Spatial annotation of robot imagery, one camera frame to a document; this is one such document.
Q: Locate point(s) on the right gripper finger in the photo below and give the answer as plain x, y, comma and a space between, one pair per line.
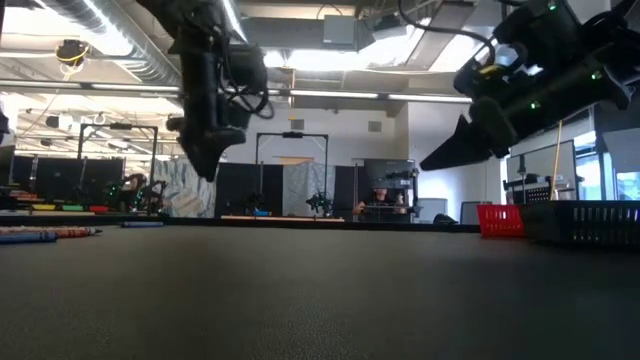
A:
465, 147

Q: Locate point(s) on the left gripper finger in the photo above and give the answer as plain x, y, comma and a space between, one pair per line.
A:
210, 150

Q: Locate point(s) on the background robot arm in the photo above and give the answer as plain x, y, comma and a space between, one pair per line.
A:
319, 202
135, 192

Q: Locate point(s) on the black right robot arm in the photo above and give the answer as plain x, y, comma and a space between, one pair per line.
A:
625, 15

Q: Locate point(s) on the black partition panel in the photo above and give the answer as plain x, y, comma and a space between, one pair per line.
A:
235, 185
65, 175

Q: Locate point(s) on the ceiling light tube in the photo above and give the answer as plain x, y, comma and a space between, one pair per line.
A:
380, 95
135, 86

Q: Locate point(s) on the gray whiteboard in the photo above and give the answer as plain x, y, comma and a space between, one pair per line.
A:
542, 165

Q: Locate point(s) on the black equipment rack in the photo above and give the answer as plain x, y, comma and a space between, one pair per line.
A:
390, 175

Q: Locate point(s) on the red plastic basket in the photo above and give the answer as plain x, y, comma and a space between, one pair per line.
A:
500, 220

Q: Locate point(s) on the black perforated case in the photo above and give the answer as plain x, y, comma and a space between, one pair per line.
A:
537, 194

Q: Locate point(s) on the blue crayon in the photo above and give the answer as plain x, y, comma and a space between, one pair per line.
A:
142, 224
27, 238

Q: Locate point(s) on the person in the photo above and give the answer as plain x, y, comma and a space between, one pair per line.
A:
377, 200

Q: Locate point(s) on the black plastic basket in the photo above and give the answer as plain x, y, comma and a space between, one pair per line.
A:
582, 222

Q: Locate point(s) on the gray ceiling box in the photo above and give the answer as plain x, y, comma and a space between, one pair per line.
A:
340, 31

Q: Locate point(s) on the black gantry frame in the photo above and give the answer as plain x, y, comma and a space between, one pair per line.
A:
292, 134
120, 126

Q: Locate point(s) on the black table frame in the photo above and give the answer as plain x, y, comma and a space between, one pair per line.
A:
300, 226

